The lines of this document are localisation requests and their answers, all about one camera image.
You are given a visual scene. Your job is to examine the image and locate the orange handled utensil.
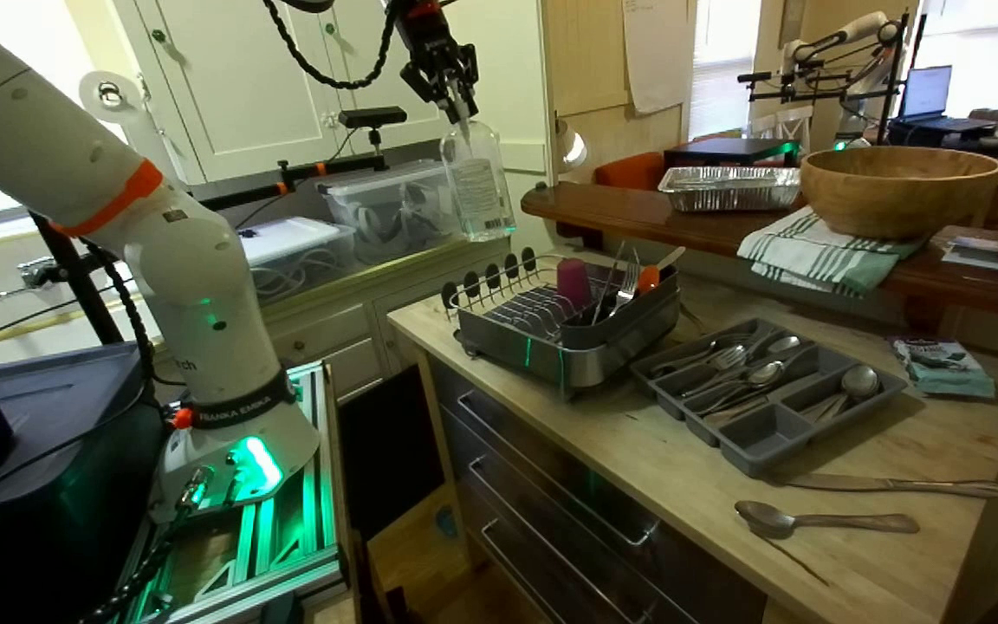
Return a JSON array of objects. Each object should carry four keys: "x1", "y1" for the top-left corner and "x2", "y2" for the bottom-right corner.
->
[{"x1": 634, "y1": 243, "x2": 691, "y2": 294}]

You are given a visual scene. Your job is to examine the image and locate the white cupboard doors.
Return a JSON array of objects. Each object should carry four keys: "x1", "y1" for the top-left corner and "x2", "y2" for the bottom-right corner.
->
[{"x1": 116, "y1": 0, "x2": 461, "y2": 187}]

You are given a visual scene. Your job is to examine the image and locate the purple plastic cup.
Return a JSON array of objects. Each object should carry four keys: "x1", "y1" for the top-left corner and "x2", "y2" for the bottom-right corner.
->
[{"x1": 552, "y1": 254, "x2": 596, "y2": 311}]

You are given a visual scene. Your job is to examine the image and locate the cream low cabinet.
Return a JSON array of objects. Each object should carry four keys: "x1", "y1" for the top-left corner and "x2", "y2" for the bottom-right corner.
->
[{"x1": 253, "y1": 221, "x2": 512, "y2": 403}]

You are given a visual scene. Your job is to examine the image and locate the clear hand sanitizer pump bottle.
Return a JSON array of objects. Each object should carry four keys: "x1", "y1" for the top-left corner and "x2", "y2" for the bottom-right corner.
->
[{"x1": 439, "y1": 110, "x2": 518, "y2": 243}]

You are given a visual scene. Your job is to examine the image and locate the large metal serving spoon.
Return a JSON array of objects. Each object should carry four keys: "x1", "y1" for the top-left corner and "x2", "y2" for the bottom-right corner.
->
[{"x1": 735, "y1": 496, "x2": 925, "y2": 541}]

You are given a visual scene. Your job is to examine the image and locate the teal sponge pack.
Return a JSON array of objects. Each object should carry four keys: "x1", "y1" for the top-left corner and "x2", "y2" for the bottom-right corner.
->
[{"x1": 889, "y1": 336, "x2": 998, "y2": 403}]

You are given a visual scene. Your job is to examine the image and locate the open laptop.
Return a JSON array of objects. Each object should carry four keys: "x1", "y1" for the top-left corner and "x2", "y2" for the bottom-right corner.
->
[{"x1": 895, "y1": 62, "x2": 959, "y2": 116}]

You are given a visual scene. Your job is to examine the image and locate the wooden kitchen island with drawers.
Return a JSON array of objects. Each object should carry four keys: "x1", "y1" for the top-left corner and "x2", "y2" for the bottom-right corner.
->
[{"x1": 387, "y1": 270, "x2": 998, "y2": 624}]

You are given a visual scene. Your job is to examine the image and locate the green striped dish towel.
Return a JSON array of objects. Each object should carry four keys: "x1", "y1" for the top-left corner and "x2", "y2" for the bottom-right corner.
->
[{"x1": 735, "y1": 203, "x2": 929, "y2": 294}]

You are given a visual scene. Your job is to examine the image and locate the aluminium foil baking tray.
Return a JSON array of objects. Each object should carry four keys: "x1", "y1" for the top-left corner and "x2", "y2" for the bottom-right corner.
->
[{"x1": 654, "y1": 164, "x2": 805, "y2": 216}]

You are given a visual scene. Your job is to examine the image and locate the black stereo camera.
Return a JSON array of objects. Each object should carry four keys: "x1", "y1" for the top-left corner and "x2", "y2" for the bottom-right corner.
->
[{"x1": 337, "y1": 105, "x2": 409, "y2": 127}]

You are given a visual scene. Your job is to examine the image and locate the grey cutlery organiser tray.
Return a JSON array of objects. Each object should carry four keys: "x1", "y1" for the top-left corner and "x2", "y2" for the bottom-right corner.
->
[{"x1": 632, "y1": 316, "x2": 911, "y2": 478}]

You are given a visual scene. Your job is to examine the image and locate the white tubular frame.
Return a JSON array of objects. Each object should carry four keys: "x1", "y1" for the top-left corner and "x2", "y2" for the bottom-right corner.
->
[{"x1": 739, "y1": 10, "x2": 911, "y2": 116}]

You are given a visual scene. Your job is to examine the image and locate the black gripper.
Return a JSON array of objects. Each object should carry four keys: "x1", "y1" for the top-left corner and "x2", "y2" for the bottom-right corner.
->
[{"x1": 394, "y1": 2, "x2": 481, "y2": 122}]

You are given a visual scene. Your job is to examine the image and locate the black tripod pole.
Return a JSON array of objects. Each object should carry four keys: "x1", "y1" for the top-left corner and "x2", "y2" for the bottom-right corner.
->
[{"x1": 28, "y1": 211, "x2": 128, "y2": 348}]

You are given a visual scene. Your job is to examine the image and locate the storage bin with white lid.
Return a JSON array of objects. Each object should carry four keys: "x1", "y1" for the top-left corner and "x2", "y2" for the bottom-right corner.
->
[{"x1": 229, "y1": 216, "x2": 358, "y2": 303}]

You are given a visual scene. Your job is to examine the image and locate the long thin wooden utensil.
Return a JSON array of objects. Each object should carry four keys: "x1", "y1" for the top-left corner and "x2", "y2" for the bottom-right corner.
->
[{"x1": 769, "y1": 466, "x2": 998, "y2": 502}]

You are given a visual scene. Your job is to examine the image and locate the dark wooden table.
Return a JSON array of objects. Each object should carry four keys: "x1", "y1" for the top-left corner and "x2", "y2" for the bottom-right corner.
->
[{"x1": 520, "y1": 177, "x2": 998, "y2": 324}]

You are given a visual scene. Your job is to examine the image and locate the black flat device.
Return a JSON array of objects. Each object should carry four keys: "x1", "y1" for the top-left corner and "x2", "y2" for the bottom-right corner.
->
[{"x1": 665, "y1": 134, "x2": 805, "y2": 169}]

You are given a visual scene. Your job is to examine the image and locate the aluminium robot base platform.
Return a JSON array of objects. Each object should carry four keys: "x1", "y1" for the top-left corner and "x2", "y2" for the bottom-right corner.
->
[{"x1": 116, "y1": 355, "x2": 355, "y2": 624}]

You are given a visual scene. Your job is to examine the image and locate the clear plastic storage bin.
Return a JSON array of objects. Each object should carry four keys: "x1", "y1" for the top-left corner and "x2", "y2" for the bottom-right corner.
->
[{"x1": 322, "y1": 158, "x2": 469, "y2": 262}]

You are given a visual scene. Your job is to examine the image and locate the grey dish drying rack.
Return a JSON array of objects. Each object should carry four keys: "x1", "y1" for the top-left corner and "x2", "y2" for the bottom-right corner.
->
[{"x1": 439, "y1": 243, "x2": 687, "y2": 398}]

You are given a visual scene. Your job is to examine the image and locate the wooden salad bowl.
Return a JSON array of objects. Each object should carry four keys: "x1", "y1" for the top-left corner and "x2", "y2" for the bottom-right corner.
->
[{"x1": 799, "y1": 142, "x2": 998, "y2": 243}]

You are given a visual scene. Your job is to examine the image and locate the black braided cable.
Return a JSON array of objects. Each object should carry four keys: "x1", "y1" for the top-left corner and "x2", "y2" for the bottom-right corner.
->
[{"x1": 260, "y1": 0, "x2": 402, "y2": 93}]

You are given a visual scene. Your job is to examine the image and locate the black camera mount rod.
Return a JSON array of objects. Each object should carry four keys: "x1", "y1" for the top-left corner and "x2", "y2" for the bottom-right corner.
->
[{"x1": 209, "y1": 122, "x2": 432, "y2": 201}]

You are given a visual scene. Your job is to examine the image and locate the round white disc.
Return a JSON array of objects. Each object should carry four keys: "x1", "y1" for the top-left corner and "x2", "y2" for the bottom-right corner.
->
[{"x1": 75, "y1": 70, "x2": 144, "y2": 123}]

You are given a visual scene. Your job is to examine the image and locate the white paper sheet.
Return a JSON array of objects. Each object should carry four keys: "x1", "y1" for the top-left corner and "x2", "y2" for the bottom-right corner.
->
[{"x1": 619, "y1": 0, "x2": 701, "y2": 116}]

